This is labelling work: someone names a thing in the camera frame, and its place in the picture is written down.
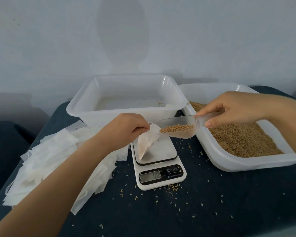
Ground person's right hand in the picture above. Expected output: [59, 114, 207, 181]
[195, 91, 278, 129]

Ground person's left hand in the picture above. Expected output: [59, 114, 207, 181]
[95, 113, 151, 155]

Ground white plastic tub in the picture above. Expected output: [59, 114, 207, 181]
[66, 74, 189, 127]

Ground white mesh bag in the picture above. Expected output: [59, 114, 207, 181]
[136, 122, 162, 162]

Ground brown grain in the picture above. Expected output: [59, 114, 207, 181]
[159, 101, 284, 158]

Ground white tray of grain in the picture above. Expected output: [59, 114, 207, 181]
[179, 83, 296, 173]

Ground clear plastic scoop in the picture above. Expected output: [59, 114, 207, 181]
[153, 112, 223, 140]

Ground pile of white bags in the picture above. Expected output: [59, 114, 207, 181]
[2, 121, 131, 215]

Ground person's left forearm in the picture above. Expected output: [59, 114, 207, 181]
[0, 142, 115, 237]

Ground white digital kitchen scale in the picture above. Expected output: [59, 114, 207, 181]
[131, 137, 187, 191]

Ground dark blue tablecloth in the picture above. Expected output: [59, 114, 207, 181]
[0, 121, 39, 203]
[0, 86, 296, 237]

